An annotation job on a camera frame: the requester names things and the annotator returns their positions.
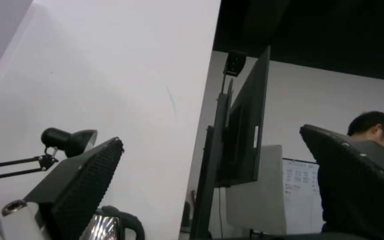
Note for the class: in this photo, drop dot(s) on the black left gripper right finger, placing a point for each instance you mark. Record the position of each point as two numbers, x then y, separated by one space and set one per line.
355 180

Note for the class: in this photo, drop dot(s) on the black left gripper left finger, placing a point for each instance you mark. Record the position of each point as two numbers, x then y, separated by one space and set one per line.
78 185

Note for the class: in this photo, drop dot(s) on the black desk lamp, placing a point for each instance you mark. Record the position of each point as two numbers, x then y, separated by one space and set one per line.
66 143

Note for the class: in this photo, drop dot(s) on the person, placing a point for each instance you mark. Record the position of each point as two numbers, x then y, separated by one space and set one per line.
375 132

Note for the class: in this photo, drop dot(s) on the whiteboard with writing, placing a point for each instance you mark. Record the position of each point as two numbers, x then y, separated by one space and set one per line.
300 190

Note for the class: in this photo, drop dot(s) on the grey partition panel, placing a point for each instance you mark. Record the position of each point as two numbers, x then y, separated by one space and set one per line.
262 190

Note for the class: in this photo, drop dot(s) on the large black monitor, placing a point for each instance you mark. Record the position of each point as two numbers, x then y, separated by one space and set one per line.
245 125

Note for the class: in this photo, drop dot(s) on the black monitor stand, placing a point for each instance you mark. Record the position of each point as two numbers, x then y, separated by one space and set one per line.
208 175

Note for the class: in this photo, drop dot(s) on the small black webcam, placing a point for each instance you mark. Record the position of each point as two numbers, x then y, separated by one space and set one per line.
234 63

